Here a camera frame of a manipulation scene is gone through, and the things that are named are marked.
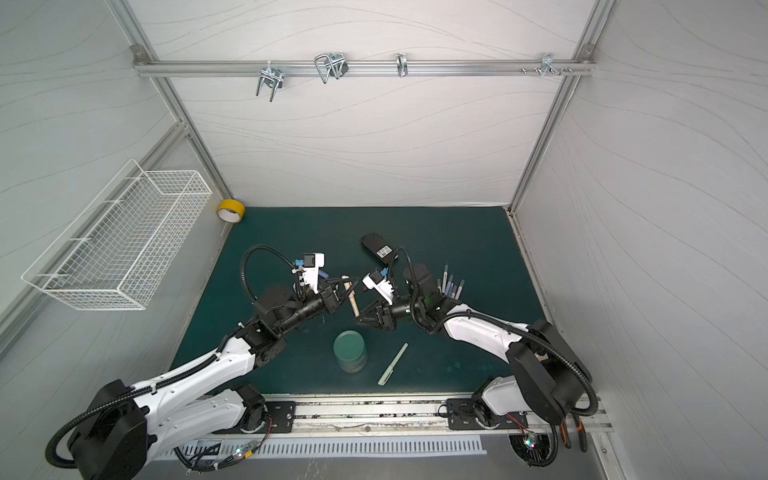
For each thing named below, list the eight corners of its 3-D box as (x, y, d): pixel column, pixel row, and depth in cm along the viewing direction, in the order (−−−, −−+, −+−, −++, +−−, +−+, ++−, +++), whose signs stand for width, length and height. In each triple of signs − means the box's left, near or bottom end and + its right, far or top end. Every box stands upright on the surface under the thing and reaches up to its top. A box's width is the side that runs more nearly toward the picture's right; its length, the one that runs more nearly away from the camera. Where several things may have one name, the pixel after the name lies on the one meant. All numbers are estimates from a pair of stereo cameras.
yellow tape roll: (225, 227, 120) (215, 210, 113) (231, 216, 125) (221, 199, 117) (246, 227, 120) (236, 210, 113) (250, 216, 125) (242, 199, 117)
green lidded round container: (337, 372, 82) (331, 360, 74) (340, 344, 87) (335, 330, 79) (365, 372, 82) (363, 360, 74) (367, 344, 87) (365, 330, 79)
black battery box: (359, 242, 111) (358, 239, 110) (372, 233, 114) (371, 229, 113) (385, 264, 105) (385, 261, 103) (398, 253, 108) (398, 250, 106)
